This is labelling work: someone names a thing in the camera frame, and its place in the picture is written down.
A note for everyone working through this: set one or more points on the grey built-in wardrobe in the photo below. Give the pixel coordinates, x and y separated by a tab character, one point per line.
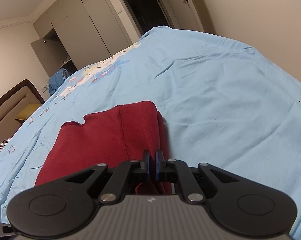
78	30

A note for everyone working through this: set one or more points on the brown padded headboard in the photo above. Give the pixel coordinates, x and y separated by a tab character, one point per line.
10	102

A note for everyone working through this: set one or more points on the light blue printed blanket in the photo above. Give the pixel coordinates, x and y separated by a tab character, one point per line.
215	92

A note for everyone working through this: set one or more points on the yellow pillow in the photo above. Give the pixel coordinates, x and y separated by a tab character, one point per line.
28	112

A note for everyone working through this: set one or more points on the white wall socket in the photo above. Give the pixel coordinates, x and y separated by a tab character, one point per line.
45	88

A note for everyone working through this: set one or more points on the dark red shirt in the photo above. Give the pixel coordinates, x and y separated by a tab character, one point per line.
103	142

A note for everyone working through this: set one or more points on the blue clothing bundle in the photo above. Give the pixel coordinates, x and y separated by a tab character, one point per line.
58	80

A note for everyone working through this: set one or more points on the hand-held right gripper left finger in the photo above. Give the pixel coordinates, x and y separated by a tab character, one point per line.
146	166

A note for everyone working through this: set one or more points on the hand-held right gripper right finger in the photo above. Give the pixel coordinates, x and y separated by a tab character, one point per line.
159	166

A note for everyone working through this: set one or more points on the white door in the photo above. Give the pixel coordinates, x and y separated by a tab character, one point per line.
183	12

